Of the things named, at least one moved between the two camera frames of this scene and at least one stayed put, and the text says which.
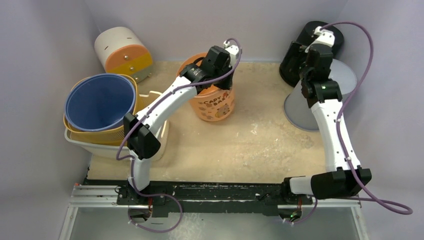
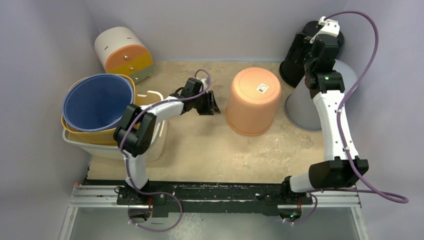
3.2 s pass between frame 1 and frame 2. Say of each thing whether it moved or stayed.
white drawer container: stayed
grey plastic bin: stayed
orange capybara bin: moved
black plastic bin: stayed
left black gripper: moved
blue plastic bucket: stayed
